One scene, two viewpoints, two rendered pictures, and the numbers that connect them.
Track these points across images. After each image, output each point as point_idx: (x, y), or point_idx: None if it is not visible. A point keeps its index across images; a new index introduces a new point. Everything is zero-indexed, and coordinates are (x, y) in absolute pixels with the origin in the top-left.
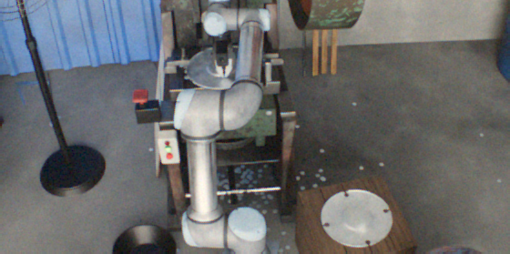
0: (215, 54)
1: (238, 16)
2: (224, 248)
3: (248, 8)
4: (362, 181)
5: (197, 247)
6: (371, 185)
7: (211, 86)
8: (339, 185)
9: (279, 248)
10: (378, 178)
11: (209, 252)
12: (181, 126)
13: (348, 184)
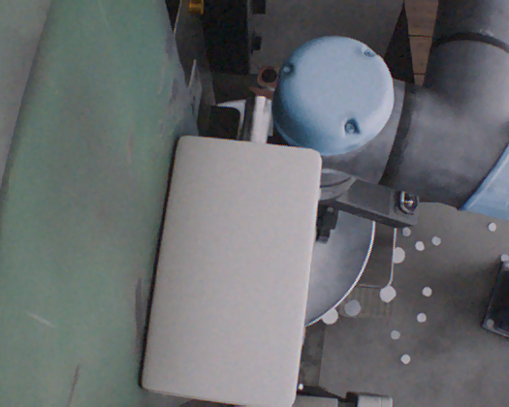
0: (386, 219)
1: None
2: (380, 330)
3: (484, 1)
4: (417, 37)
5: (367, 380)
6: (428, 26)
7: (347, 267)
8: (419, 78)
9: (399, 233)
10: (415, 9)
11: (384, 359)
12: None
13: (419, 62)
